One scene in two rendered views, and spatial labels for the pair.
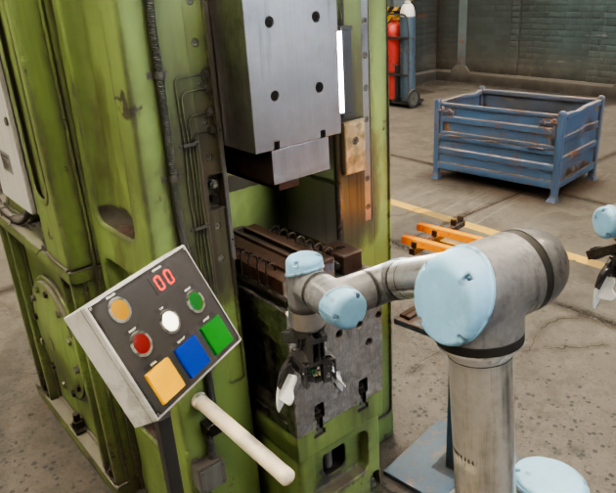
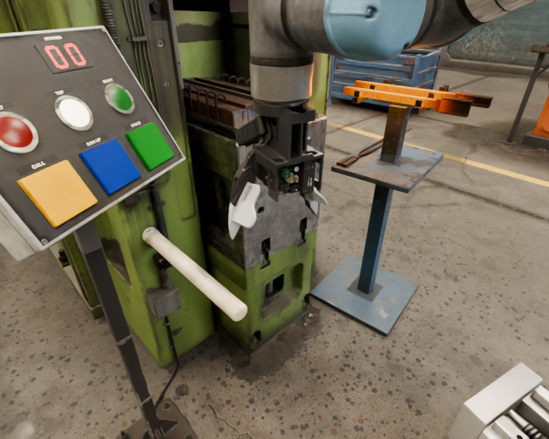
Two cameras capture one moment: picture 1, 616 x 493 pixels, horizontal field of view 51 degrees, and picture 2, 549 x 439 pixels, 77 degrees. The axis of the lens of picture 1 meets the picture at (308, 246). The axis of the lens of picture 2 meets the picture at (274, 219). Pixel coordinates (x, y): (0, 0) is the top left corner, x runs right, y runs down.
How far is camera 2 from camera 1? 88 cm
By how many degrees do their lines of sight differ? 11
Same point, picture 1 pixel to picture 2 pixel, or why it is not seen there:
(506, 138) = (379, 74)
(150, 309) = (36, 88)
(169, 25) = not seen: outside the picture
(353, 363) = (297, 203)
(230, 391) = (182, 227)
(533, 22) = not seen: hidden behind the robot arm
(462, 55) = not seen: hidden behind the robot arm
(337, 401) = (281, 237)
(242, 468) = (196, 294)
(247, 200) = (199, 55)
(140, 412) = (15, 238)
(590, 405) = (454, 244)
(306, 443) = (254, 274)
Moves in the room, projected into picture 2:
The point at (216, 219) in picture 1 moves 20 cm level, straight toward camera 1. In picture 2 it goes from (159, 34) to (156, 43)
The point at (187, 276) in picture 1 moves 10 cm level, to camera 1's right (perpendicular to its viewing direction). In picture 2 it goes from (107, 64) to (165, 64)
